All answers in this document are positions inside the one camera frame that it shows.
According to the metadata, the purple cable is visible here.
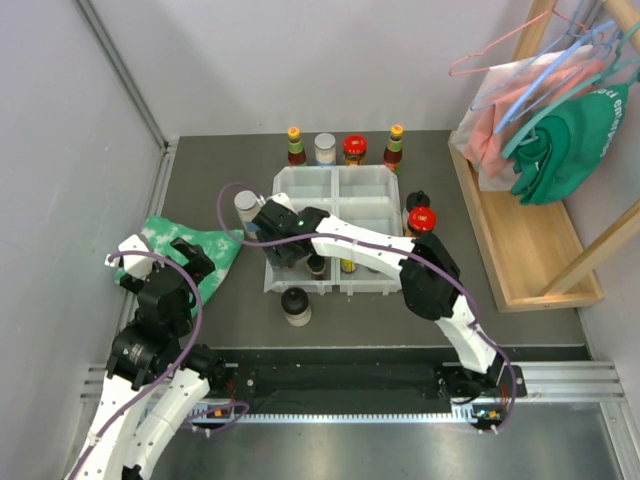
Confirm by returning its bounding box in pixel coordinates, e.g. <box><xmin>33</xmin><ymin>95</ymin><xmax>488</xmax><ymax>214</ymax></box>
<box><xmin>216</xmin><ymin>181</ymin><xmax>516</xmax><ymax>436</ymax></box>
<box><xmin>64</xmin><ymin>251</ymin><xmax>250</xmax><ymax>480</ymax></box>

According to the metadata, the orange cap sauce bottle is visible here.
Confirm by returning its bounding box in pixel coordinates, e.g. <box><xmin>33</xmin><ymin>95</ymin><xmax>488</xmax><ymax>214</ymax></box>
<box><xmin>287</xmin><ymin>126</ymin><xmax>307</xmax><ymax>167</ymax></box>
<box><xmin>383</xmin><ymin>124</ymin><xmax>404</xmax><ymax>173</ymax></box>

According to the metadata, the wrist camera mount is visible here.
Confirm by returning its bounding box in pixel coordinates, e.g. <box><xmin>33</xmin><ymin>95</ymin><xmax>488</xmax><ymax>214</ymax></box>
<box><xmin>104</xmin><ymin>234</ymin><xmax>154</xmax><ymax>280</ymax></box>
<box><xmin>258</xmin><ymin>193</ymin><xmax>295</xmax><ymax>214</ymax></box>

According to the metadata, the black lid shaker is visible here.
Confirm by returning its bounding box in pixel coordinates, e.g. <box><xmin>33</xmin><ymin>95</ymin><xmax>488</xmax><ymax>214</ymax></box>
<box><xmin>281</xmin><ymin>287</ymin><xmax>312</xmax><ymax>327</ymax></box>
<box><xmin>404</xmin><ymin>190</ymin><xmax>431</xmax><ymax>214</ymax></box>

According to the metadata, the pink white garment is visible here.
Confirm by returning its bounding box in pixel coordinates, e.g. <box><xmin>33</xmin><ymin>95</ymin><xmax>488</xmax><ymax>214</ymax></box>
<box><xmin>451</xmin><ymin>45</ymin><xmax>605</xmax><ymax>191</ymax></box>

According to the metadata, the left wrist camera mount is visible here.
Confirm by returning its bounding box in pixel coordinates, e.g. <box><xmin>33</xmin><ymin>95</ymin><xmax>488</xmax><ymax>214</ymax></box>
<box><xmin>104</xmin><ymin>234</ymin><xmax>154</xmax><ymax>280</ymax></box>

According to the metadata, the black lid shaker right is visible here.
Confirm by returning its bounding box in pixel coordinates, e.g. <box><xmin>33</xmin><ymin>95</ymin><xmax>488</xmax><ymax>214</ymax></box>
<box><xmin>404</xmin><ymin>190</ymin><xmax>431</xmax><ymax>214</ymax></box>

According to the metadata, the silver lid salt jar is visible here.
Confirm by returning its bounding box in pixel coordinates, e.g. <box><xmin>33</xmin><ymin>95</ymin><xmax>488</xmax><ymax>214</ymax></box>
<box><xmin>314</xmin><ymin>133</ymin><xmax>336</xmax><ymax>166</ymax></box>
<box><xmin>234</xmin><ymin>190</ymin><xmax>262</xmax><ymax>240</ymax></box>

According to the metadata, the teal hanger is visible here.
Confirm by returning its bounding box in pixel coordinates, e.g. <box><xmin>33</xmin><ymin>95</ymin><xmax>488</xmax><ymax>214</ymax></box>
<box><xmin>494</xmin><ymin>21</ymin><xmax>639</xmax><ymax>158</ymax></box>

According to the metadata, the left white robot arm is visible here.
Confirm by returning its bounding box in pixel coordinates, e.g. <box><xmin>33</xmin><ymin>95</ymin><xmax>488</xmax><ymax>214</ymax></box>
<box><xmin>67</xmin><ymin>235</ymin><xmax>227</xmax><ymax>479</ymax></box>

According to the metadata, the black lid shaker front left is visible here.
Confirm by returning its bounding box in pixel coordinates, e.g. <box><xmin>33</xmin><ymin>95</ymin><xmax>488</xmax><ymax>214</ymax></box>
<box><xmin>281</xmin><ymin>287</ymin><xmax>312</xmax><ymax>327</ymax></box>

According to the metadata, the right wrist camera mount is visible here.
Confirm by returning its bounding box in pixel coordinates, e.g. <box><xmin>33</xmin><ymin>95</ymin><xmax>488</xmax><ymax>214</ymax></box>
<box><xmin>258</xmin><ymin>193</ymin><xmax>295</xmax><ymax>214</ymax></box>

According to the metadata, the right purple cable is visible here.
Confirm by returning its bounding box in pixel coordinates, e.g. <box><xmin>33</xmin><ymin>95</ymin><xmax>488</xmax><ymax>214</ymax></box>
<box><xmin>216</xmin><ymin>181</ymin><xmax>516</xmax><ymax>436</ymax></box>

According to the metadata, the right white organizer tray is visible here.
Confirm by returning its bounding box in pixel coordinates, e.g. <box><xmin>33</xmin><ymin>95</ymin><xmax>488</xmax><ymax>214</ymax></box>
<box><xmin>331</xmin><ymin>165</ymin><xmax>404</xmax><ymax>296</ymax></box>

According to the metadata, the green garment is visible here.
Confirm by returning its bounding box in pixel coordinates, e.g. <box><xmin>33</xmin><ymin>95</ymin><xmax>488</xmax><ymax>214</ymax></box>
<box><xmin>508</xmin><ymin>82</ymin><xmax>631</xmax><ymax>205</ymax></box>

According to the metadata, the blue hanger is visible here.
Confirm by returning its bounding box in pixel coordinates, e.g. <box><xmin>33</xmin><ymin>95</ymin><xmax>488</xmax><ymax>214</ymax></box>
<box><xmin>465</xmin><ymin>20</ymin><xmax>619</xmax><ymax>133</ymax></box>

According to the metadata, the black cap pepper bottle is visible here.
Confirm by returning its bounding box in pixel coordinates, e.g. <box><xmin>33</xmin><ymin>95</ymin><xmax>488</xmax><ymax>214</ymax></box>
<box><xmin>306</xmin><ymin>254</ymin><xmax>326</xmax><ymax>281</ymax></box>

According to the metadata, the right orange cap sauce bottle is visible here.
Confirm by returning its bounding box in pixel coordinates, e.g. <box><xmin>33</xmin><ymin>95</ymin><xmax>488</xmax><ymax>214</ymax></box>
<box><xmin>383</xmin><ymin>124</ymin><xmax>404</xmax><ymax>173</ymax></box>

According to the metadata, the red lid sauce jar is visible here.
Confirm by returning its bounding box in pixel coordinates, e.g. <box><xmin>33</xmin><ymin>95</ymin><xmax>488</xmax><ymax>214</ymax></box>
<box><xmin>342</xmin><ymin>134</ymin><xmax>368</xmax><ymax>165</ymax></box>
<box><xmin>405</xmin><ymin>206</ymin><xmax>437</xmax><ymax>238</ymax></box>

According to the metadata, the back red lid sauce jar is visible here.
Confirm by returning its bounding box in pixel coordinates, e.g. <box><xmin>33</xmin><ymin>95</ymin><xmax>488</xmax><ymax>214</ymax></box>
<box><xmin>342</xmin><ymin>134</ymin><xmax>368</xmax><ymax>165</ymax></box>

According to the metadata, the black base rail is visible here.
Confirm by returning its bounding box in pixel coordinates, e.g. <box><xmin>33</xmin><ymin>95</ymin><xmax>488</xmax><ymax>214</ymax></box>
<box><xmin>212</xmin><ymin>347</ymin><xmax>526</xmax><ymax>415</ymax></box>

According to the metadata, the green white cloth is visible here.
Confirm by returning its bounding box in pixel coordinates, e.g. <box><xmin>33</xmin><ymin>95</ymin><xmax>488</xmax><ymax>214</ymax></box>
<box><xmin>140</xmin><ymin>216</ymin><xmax>241</xmax><ymax>305</ymax></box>

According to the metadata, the left silver lid salt jar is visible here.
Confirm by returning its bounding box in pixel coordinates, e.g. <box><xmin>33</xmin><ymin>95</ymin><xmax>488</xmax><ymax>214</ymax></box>
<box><xmin>234</xmin><ymin>190</ymin><xmax>262</xmax><ymax>240</ymax></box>

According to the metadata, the back silver lid salt jar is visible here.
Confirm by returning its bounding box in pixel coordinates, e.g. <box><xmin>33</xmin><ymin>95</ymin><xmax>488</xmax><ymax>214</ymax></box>
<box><xmin>314</xmin><ymin>133</ymin><xmax>336</xmax><ymax>166</ymax></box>

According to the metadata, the pink hanger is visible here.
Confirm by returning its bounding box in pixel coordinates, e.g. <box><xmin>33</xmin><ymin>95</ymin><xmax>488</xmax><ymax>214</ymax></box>
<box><xmin>448</xmin><ymin>1</ymin><xmax>590</xmax><ymax>77</ymax></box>

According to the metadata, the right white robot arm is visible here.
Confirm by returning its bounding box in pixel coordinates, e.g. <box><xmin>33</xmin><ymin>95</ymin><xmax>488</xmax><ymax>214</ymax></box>
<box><xmin>254</xmin><ymin>198</ymin><xmax>508</xmax><ymax>396</ymax></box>

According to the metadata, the left white organizer tray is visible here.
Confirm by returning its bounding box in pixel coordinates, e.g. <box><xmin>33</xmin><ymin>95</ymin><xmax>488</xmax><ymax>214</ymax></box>
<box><xmin>264</xmin><ymin>166</ymin><xmax>336</xmax><ymax>295</ymax></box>

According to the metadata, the left orange cap sauce bottle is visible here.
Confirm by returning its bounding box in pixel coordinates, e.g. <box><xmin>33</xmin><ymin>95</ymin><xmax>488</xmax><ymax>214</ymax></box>
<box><xmin>287</xmin><ymin>126</ymin><xmax>307</xmax><ymax>167</ymax></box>

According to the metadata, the wooden clothes rack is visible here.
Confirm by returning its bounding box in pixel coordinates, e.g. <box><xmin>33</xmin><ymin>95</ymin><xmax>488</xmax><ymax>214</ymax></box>
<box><xmin>448</xmin><ymin>1</ymin><xmax>639</xmax><ymax>312</ymax></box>

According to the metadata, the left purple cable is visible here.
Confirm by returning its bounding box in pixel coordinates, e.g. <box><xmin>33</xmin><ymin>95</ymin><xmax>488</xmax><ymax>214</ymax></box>
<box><xmin>64</xmin><ymin>251</ymin><xmax>250</xmax><ymax>480</ymax></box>

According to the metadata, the right red lid sauce jar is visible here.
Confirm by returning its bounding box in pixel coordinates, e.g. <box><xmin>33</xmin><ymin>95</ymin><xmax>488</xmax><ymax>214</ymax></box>
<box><xmin>405</xmin><ymin>206</ymin><xmax>437</xmax><ymax>238</ymax></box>

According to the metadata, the white organizer tray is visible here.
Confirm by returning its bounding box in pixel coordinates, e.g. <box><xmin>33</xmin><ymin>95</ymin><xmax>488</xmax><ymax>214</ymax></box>
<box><xmin>331</xmin><ymin>165</ymin><xmax>404</xmax><ymax>296</ymax></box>
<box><xmin>264</xmin><ymin>166</ymin><xmax>336</xmax><ymax>295</ymax></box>

